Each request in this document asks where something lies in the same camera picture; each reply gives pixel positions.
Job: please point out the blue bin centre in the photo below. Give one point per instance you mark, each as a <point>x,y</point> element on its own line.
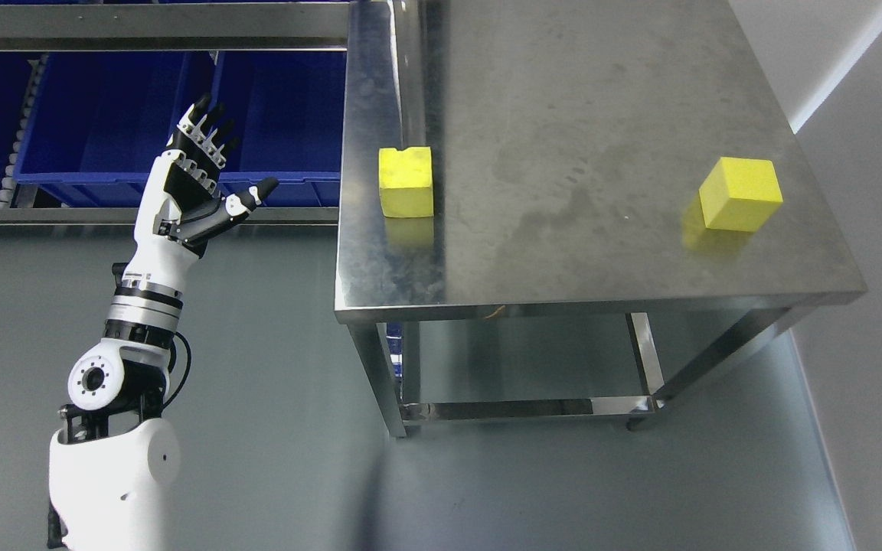
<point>100,119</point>

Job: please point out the blue bin right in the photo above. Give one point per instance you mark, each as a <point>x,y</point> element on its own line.
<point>288,108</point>

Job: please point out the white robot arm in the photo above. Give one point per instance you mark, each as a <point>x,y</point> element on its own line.
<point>116,456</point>

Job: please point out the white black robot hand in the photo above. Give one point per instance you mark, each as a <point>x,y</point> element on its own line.
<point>182,208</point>

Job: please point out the yellow foam block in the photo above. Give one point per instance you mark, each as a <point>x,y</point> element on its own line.
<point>740,194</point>
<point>405,182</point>

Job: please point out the metal shelf rack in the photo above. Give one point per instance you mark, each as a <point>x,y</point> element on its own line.
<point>254,26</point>

